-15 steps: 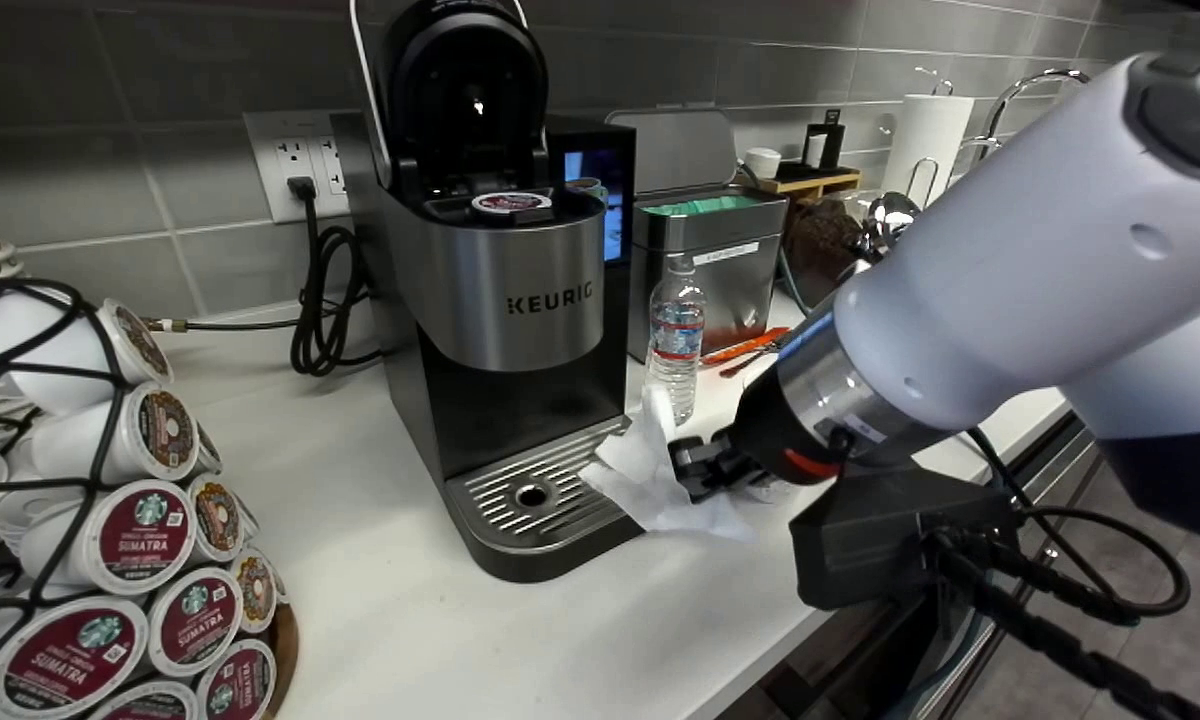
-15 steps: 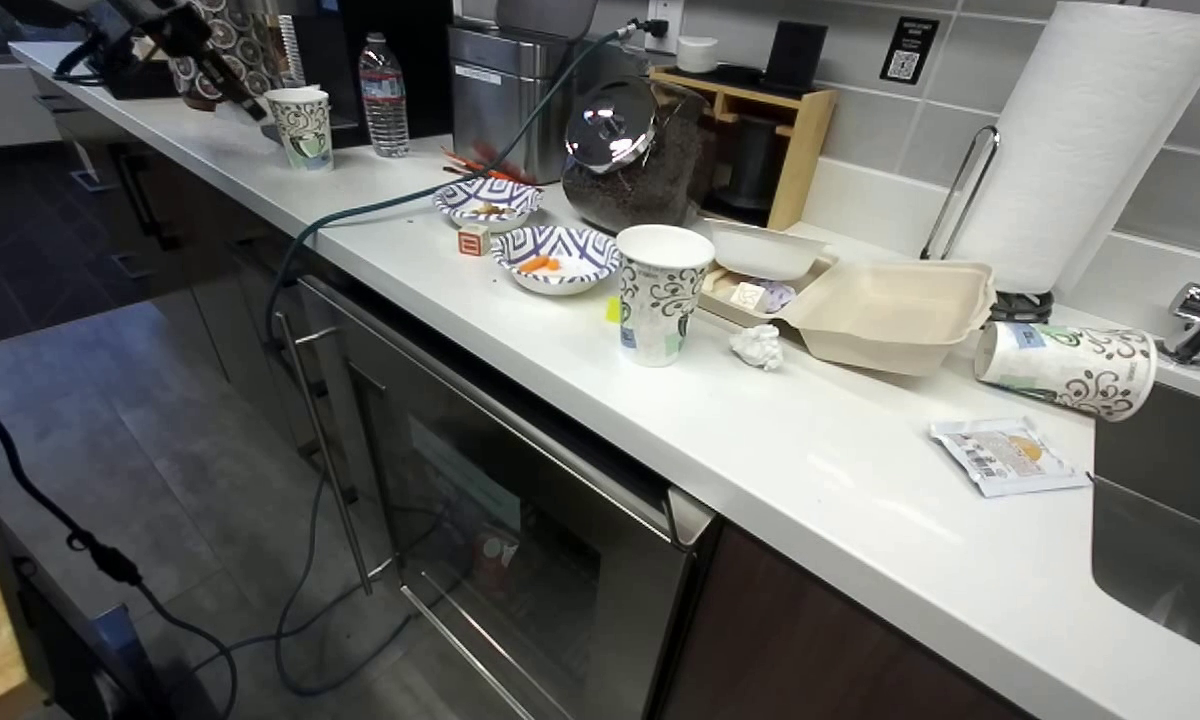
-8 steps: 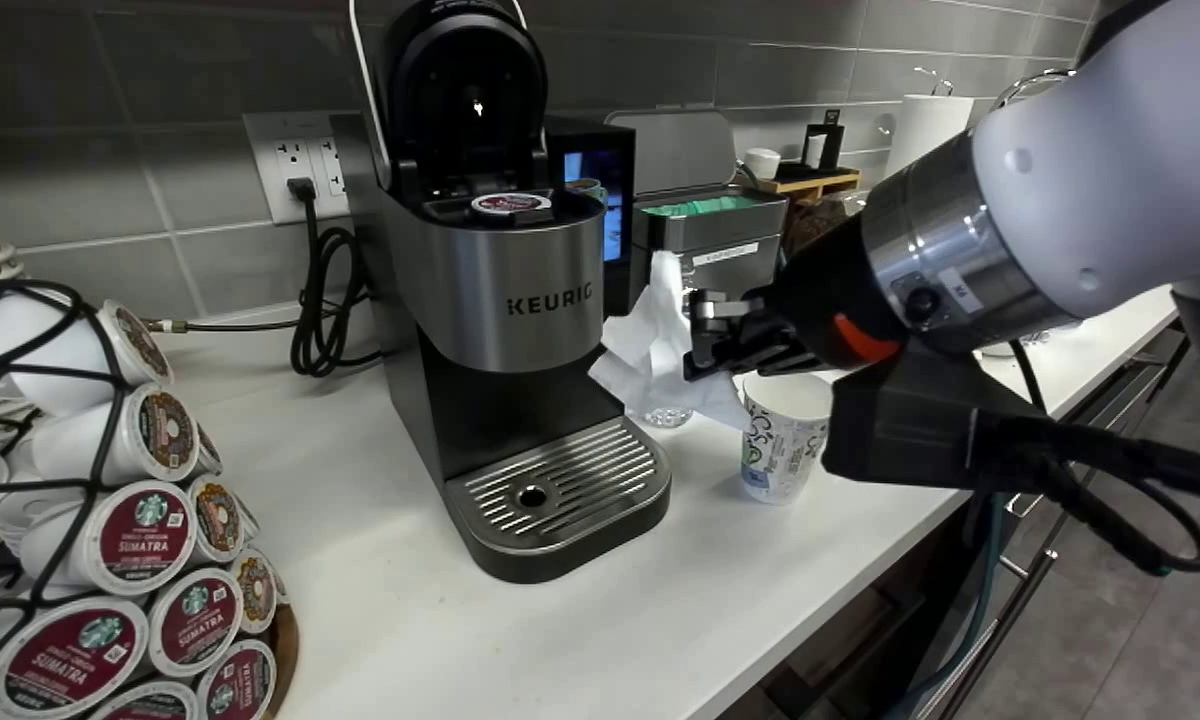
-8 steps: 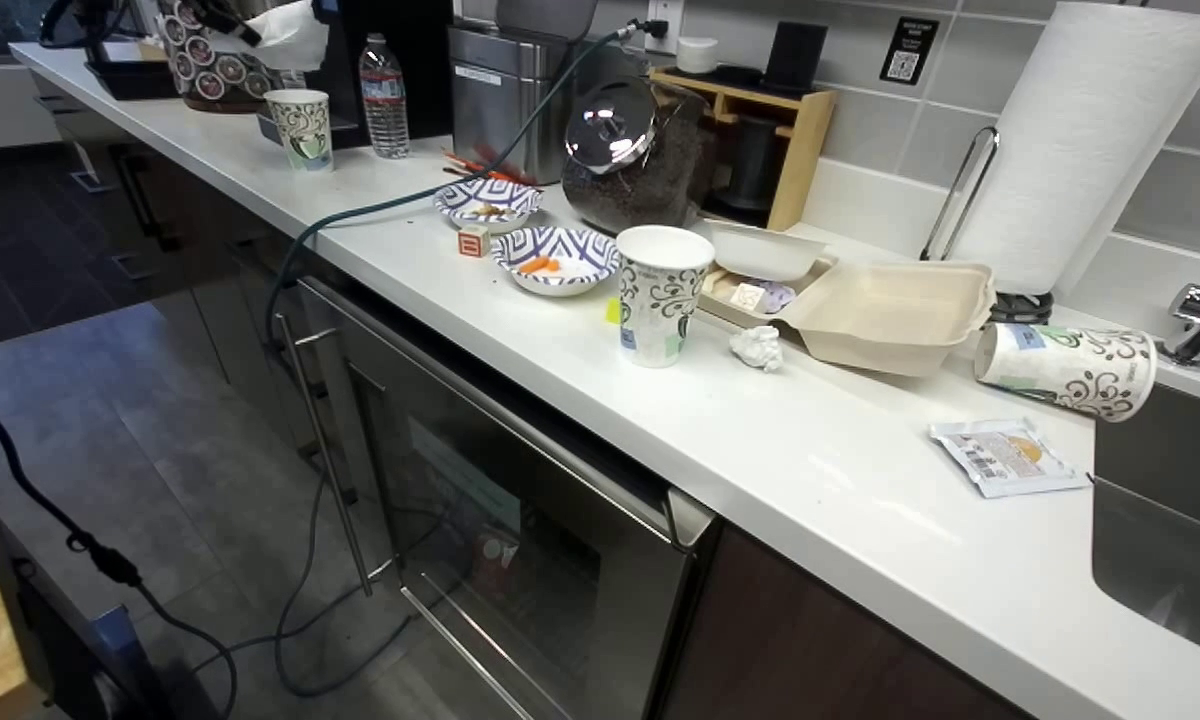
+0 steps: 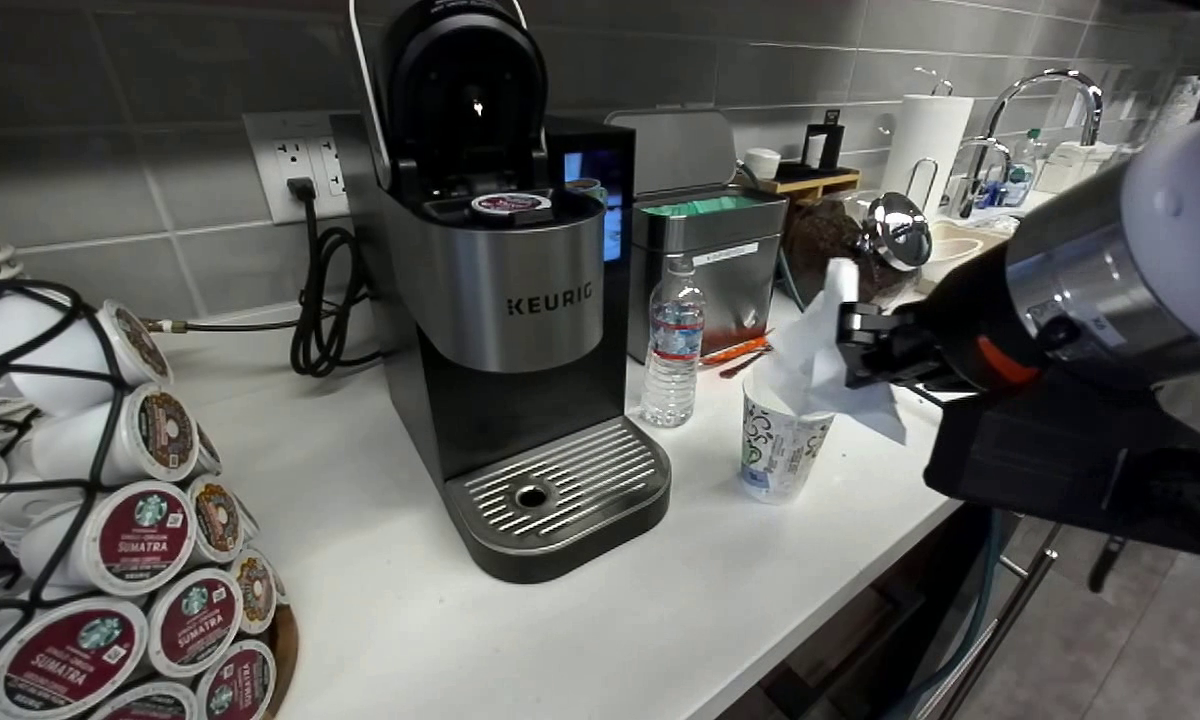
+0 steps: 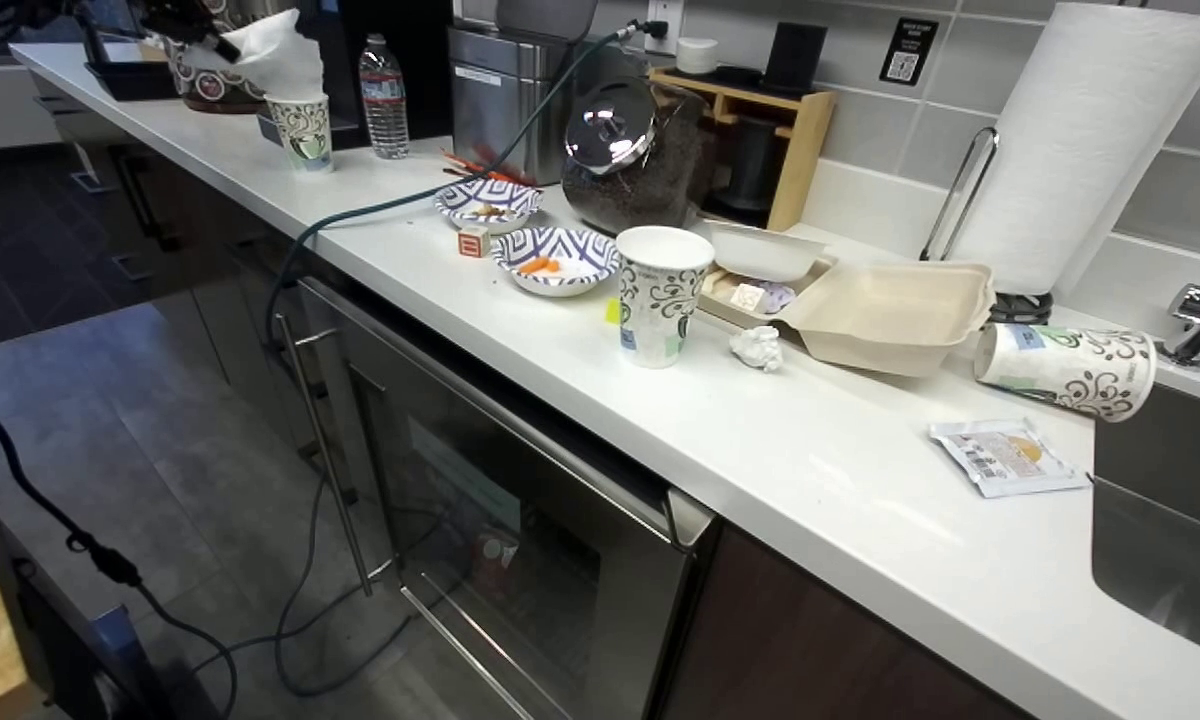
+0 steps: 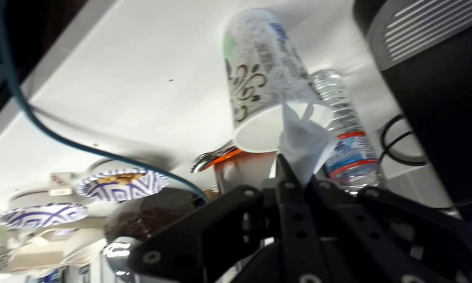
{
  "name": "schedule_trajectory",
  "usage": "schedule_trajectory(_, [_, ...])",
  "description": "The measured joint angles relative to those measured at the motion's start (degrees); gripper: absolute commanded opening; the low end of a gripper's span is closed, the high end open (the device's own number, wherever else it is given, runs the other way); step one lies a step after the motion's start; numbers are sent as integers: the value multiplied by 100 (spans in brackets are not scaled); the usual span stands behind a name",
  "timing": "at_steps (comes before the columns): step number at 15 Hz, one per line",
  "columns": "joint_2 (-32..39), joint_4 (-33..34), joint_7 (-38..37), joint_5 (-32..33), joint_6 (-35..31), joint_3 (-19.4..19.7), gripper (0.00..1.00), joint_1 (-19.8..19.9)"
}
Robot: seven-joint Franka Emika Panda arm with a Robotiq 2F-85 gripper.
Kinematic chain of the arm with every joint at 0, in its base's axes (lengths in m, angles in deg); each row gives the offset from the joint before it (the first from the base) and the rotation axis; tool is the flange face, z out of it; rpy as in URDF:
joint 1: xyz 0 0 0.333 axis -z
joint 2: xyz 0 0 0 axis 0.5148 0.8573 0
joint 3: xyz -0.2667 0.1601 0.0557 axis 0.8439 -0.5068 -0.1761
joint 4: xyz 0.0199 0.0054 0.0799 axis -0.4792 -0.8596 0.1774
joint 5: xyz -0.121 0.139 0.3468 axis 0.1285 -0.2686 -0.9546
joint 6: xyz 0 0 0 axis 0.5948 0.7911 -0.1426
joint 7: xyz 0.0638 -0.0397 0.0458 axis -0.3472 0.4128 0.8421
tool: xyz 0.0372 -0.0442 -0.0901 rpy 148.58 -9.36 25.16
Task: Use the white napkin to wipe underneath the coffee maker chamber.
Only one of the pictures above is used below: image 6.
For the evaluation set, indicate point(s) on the stainless dishwasher front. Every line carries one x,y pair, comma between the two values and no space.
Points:
543,553

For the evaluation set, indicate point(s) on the stainless steel toaster box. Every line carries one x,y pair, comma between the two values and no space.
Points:
499,85

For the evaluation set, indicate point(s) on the wire K-cup pod carousel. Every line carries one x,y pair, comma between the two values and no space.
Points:
206,81

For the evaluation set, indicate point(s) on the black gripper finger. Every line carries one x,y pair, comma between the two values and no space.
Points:
223,44

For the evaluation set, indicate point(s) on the white paper napkin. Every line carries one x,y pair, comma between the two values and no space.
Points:
277,58

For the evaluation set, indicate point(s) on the chrome sink faucet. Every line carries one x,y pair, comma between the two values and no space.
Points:
1186,342

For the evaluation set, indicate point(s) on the dark kettle with glass lid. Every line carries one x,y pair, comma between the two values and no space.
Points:
634,158

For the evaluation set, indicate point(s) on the white paper towel roll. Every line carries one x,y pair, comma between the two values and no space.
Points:
1095,106

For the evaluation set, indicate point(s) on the blue patterned bowl near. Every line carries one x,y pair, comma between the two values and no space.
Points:
559,262

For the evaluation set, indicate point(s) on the black Keurig coffee maker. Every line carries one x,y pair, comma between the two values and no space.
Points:
417,37

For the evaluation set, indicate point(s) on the blue patterned bowl far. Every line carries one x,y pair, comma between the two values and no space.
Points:
484,206

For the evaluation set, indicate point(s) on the plastic water bottle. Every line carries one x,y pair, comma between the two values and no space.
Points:
387,96

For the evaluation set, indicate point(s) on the wooden organizer rack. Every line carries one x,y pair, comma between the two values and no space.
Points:
771,147

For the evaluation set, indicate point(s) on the blue patterned bowl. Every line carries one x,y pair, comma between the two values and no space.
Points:
484,206
559,262

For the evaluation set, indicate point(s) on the crumpled white paper ball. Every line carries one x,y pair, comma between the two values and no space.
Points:
759,349

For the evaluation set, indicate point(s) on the patterned paper cup upright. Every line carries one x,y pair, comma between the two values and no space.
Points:
659,282

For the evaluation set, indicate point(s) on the white shallow dish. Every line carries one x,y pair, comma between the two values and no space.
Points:
760,257

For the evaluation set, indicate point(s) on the small sauce packet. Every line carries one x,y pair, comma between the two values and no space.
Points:
1006,459

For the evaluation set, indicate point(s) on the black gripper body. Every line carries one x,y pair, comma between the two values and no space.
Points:
176,16

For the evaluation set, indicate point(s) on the patterned paper cup lying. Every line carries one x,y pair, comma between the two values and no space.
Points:
1100,369

